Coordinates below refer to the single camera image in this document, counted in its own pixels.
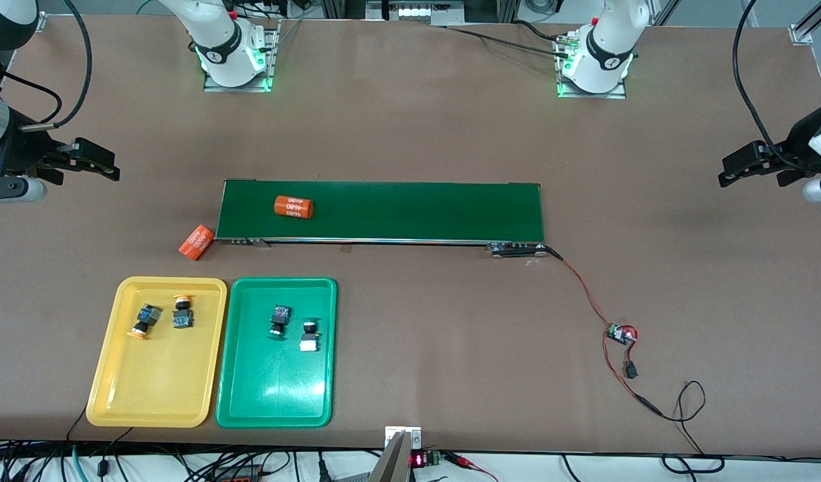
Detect orange power strip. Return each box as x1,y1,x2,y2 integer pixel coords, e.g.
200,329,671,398
213,464,267,482

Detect green push button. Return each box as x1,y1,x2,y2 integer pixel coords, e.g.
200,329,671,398
268,305,292,340
298,319,321,354

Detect green conveyor belt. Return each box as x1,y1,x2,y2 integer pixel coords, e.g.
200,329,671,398
213,179,548,259

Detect black cable across table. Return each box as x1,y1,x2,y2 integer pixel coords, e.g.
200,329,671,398
444,24,573,58

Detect red clip lead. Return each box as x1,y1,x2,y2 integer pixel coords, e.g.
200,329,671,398
444,452,501,482

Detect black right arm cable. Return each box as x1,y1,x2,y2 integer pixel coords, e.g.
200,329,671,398
0,0,94,130

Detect orange cylinder battery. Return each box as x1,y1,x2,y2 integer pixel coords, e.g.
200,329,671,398
274,195,315,220
178,224,216,261

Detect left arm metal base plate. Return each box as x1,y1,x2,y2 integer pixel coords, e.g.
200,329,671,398
556,33,628,100

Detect yellow push button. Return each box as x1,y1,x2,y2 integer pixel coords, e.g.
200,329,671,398
128,303,164,340
171,294,195,330

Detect green plastic tray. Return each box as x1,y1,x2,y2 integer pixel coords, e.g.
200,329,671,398
215,276,338,429

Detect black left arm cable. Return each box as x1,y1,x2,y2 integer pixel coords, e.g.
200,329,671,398
732,0,796,169

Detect yellow plastic tray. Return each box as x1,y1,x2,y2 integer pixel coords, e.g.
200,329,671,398
86,276,228,428

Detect black cable with plug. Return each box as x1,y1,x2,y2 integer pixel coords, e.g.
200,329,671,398
96,427,135,477

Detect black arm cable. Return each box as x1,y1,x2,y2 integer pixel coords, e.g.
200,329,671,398
0,0,94,130
732,0,796,169

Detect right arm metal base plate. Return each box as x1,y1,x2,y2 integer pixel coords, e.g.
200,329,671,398
203,19,282,93

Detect thin black looped cable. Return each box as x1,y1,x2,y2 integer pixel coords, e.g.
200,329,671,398
659,380,727,475

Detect grey metal camera bracket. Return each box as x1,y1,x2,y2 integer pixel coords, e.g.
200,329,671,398
369,426,423,482

